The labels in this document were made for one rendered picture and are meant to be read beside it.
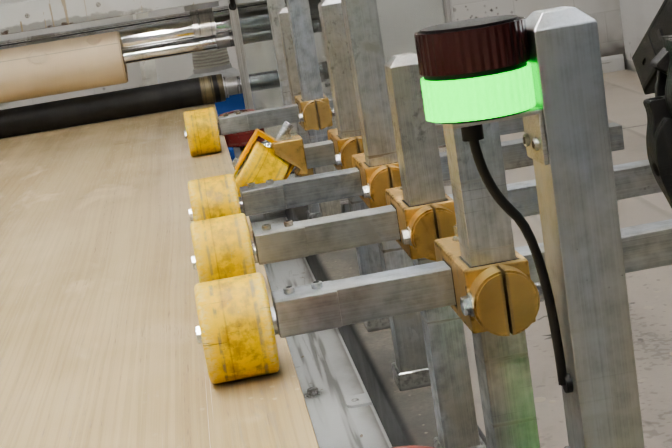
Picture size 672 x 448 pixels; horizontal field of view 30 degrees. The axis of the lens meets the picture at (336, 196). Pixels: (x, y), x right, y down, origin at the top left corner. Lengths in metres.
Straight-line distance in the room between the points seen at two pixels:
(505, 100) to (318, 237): 0.59
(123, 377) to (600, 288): 0.48
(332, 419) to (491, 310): 0.76
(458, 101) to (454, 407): 0.63
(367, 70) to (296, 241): 0.28
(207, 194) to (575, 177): 0.81
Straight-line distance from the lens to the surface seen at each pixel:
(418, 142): 1.18
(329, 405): 1.72
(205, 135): 2.18
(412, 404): 1.45
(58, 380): 1.09
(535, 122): 0.69
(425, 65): 0.67
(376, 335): 1.71
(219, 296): 0.96
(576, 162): 0.69
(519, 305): 0.94
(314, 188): 1.47
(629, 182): 1.29
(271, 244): 1.22
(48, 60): 2.98
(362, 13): 1.41
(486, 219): 0.94
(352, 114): 1.67
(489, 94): 0.66
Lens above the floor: 1.22
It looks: 11 degrees down
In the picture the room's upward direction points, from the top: 9 degrees counter-clockwise
